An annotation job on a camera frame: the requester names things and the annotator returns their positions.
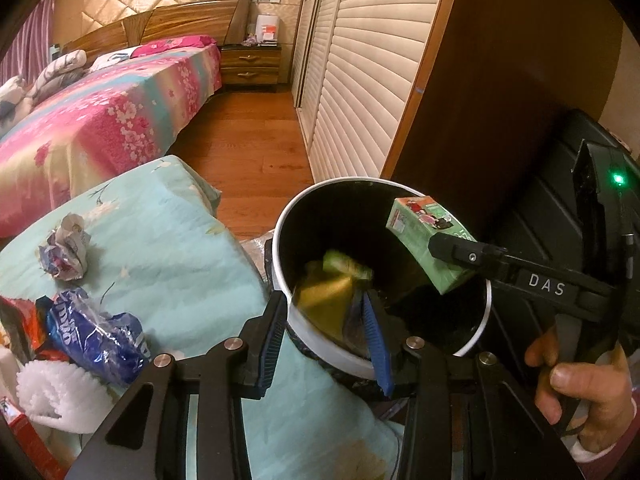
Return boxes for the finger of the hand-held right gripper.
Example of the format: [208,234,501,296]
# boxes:
[428,232,618,320]

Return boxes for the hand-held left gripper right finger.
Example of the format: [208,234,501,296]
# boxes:
[361,290,571,480]

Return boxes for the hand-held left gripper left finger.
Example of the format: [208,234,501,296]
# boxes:
[65,292,291,480]

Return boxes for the white trash bin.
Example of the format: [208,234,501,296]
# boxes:
[272,176,493,382]

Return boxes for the yellow green packet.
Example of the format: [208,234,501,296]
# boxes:
[294,250,375,343]

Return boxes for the green drink carton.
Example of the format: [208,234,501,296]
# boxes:
[386,195,477,295]

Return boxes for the person's right forearm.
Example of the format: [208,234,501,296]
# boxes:
[570,422,640,466]

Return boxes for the person's right hand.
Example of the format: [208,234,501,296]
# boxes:
[525,327,637,453]

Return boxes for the black suitcase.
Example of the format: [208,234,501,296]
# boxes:
[480,108,636,361]

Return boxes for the dark wooden cabinet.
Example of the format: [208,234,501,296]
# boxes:
[380,0,626,241]

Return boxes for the blue plastic wrapper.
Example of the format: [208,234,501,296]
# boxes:
[47,290,153,386]

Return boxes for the white foam net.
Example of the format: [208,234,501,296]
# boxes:
[15,360,126,433]

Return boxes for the crumpled white blue paper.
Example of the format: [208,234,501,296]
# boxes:
[39,213,93,281]

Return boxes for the red orange snack wrapper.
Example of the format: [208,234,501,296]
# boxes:
[0,296,66,362]

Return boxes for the louvred wardrobe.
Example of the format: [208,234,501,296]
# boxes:
[291,0,463,181]

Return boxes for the red box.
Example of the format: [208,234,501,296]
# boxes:
[0,397,66,480]

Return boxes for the bed with pink floral sheet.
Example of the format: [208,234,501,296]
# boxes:
[0,35,223,238]

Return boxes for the wooden nightstand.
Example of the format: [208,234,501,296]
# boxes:
[218,45,282,93]

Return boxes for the pink pillow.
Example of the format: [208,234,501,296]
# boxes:
[131,35,213,60]

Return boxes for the white orange appliance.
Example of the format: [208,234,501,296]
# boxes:
[255,14,282,43]

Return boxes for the white blue pillow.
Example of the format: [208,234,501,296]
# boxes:
[90,47,142,72]

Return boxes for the wooden headboard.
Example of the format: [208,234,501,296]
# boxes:
[60,0,252,58]

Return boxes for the grey floral folded quilt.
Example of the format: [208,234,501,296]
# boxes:
[0,51,88,128]

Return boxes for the pink striped curtain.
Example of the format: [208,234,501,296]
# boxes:
[0,0,56,86]

